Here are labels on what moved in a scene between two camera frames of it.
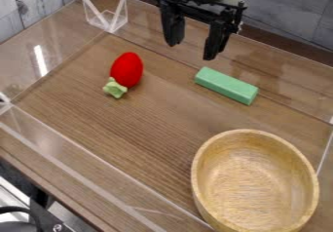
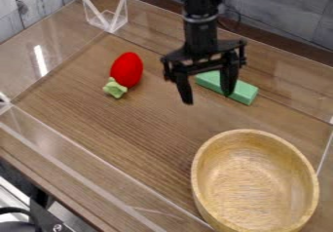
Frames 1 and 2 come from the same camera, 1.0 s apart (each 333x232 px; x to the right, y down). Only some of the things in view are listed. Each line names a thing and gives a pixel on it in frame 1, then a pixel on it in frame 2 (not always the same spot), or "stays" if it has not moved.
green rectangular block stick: x=227 y=85 stays
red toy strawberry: x=127 y=71 stays
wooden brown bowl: x=254 y=182 stays
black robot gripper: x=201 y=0 to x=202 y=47
